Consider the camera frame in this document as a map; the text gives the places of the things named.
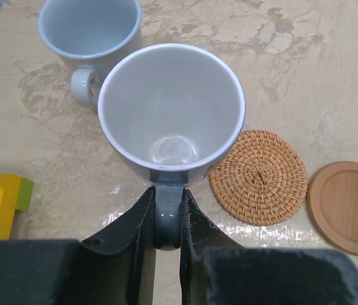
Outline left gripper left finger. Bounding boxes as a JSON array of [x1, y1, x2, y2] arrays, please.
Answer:
[[0, 187, 156, 304]]

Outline grey white mug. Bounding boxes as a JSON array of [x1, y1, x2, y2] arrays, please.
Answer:
[[98, 43, 247, 251]]

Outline light wooden coaster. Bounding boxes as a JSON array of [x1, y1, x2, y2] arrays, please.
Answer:
[[90, 88, 98, 114], [307, 161, 358, 255]]

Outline small woven rattan coaster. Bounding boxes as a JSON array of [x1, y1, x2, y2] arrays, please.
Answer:
[[209, 130, 308, 226]]

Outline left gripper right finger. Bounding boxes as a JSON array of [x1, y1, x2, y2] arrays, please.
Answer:
[[180, 190, 358, 304]]

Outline light blue cup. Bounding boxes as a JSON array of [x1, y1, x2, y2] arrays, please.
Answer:
[[38, 0, 143, 109]]

